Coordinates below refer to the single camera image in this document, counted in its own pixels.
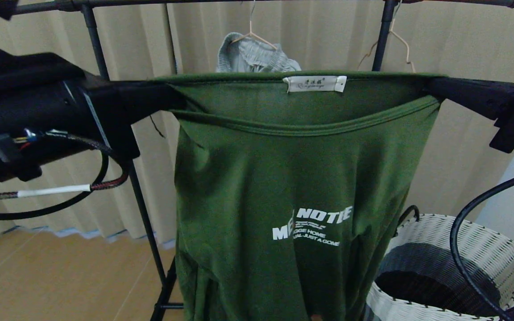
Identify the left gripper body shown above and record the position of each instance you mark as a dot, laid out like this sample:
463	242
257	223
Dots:
51	129

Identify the pale grey shorts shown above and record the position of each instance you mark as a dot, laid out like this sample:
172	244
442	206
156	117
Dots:
248	58

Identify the pink clothes hanger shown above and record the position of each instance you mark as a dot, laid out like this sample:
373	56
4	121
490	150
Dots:
261	40
406	49

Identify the green garment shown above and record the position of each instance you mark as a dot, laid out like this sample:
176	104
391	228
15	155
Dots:
283	169

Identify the black clothes rack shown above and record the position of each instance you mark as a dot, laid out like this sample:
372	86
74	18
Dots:
94	40

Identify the white laundry basket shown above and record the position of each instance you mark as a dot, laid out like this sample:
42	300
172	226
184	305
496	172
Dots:
484	249

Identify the beige curtain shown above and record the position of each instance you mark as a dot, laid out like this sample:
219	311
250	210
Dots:
462	40

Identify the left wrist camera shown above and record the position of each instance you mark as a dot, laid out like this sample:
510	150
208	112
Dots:
20	67

